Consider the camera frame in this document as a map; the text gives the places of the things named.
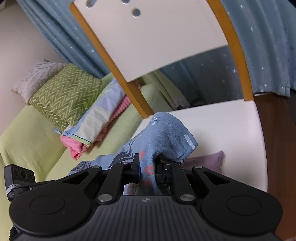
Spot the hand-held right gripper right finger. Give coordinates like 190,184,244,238
155,159,232,204

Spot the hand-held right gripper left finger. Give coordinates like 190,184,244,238
63,154,140,204

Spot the blue patterned garment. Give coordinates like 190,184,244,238
67,112,199,196

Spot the mauve folded cloth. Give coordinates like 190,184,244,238
183,151,225,173

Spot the light blue patterned folded cloth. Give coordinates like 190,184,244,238
54,77,126,146

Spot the green zigzag pillow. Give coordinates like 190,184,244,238
29,63,105,132

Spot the white pillow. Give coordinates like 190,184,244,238
11,60,66,103

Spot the blue star curtain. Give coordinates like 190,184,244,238
16,0,296,98

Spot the pink corduroy cloth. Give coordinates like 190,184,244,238
60,81,141,160

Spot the white chair with wooden frame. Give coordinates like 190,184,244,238
70,0,270,193

